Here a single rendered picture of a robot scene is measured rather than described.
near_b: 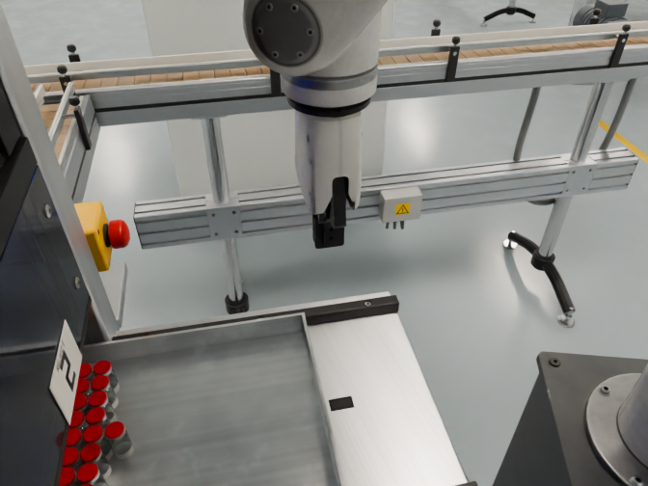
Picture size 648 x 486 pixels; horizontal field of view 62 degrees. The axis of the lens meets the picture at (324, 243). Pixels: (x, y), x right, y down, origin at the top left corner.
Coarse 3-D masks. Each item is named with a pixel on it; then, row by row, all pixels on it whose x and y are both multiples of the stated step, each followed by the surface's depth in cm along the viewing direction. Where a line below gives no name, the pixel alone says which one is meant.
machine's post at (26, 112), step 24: (0, 24) 48; (0, 48) 48; (0, 72) 48; (24, 72) 53; (24, 96) 52; (24, 120) 51; (48, 144) 57; (48, 168) 56; (72, 216) 62; (72, 240) 61; (96, 288) 69; (96, 312) 68; (96, 336) 70
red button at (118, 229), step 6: (114, 222) 73; (120, 222) 73; (108, 228) 73; (114, 228) 73; (120, 228) 73; (126, 228) 74; (108, 234) 74; (114, 234) 72; (120, 234) 73; (126, 234) 74; (114, 240) 73; (120, 240) 73; (126, 240) 74; (114, 246) 73; (120, 246) 74
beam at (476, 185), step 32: (512, 160) 175; (544, 160) 175; (608, 160) 175; (256, 192) 162; (288, 192) 161; (448, 192) 168; (480, 192) 172; (512, 192) 174; (544, 192) 177; (576, 192) 180; (160, 224) 154; (192, 224) 157; (224, 224) 159; (256, 224) 161; (288, 224) 164
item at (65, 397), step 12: (72, 336) 57; (60, 348) 52; (72, 348) 56; (60, 360) 52; (72, 360) 56; (60, 372) 51; (72, 372) 55; (60, 384) 51; (60, 396) 51; (72, 396) 54; (60, 408) 51; (72, 408) 54
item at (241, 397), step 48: (192, 336) 72; (240, 336) 74; (288, 336) 75; (144, 384) 69; (192, 384) 69; (240, 384) 69; (288, 384) 69; (144, 432) 64; (192, 432) 64; (240, 432) 64; (288, 432) 64; (144, 480) 59; (192, 480) 59; (240, 480) 59; (288, 480) 59; (336, 480) 59
